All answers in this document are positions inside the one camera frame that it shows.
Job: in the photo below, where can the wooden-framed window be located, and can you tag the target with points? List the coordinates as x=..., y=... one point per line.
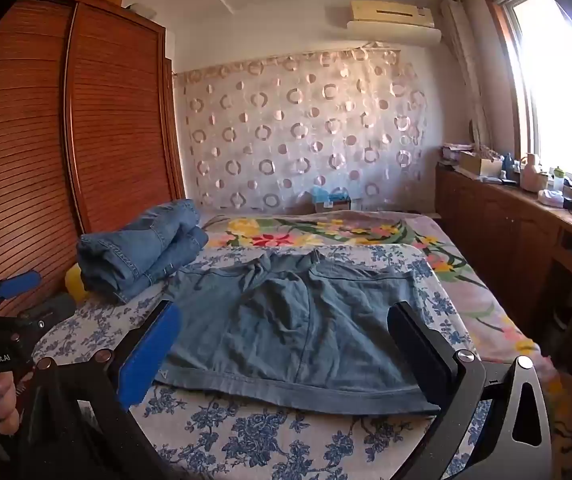
x=556, y=85

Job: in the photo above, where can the stack of papers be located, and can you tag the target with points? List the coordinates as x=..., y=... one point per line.
x=458, y=152

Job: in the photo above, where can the white wall pipe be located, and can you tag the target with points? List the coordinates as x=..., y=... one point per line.
x=458, y=60

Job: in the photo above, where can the yellow object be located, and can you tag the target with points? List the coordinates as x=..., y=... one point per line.
x=74, y=285

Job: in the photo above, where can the blue tissue pack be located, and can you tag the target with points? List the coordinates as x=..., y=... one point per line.
x=331, y=200

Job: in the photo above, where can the white wall air conditioner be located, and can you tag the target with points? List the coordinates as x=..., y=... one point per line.
x=396, y=22

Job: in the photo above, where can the wooden side cabinet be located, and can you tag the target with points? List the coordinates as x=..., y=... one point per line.
x=506, y=240

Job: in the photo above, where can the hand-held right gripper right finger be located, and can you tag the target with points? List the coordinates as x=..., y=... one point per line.
x=426, y=355

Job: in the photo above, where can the small blue bottle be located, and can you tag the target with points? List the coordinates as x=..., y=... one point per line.
x=507, y=164

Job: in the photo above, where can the white jug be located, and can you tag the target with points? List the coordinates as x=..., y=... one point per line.
x=532, y=175

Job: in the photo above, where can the folded blue denim jeans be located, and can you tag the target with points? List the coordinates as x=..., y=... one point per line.
x=140, y=247

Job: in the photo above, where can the cardboard box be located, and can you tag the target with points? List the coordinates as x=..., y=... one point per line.
x=481, y=164

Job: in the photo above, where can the green-capped bottle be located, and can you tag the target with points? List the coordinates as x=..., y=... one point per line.
x=558, y=180

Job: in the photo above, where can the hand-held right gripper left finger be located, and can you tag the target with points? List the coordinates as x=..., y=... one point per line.
x=146, y=360

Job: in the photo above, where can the white wipes pack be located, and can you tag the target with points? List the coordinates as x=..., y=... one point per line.
x=550, y=198

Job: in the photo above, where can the black charger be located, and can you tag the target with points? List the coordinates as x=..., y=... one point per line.
x=571, y=204

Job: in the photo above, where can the wooden slatted wardrobe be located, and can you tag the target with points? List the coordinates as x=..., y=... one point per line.
x=110, y=125

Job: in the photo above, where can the blue floral white blanket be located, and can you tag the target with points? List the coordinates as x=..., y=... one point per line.
x=276, y=440

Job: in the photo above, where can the blue-grey pants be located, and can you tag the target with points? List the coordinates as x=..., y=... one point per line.
x=291, y=325

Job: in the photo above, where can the circle-patterned sheer curtain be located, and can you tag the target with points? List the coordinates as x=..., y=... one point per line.
x=306, y=130

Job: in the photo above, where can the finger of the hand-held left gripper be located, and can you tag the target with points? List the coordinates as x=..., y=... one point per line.
x=18, y=282
x=50, y=310

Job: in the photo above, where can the colourful floral bed sheet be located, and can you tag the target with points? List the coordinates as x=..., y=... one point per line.
x=456, y=270

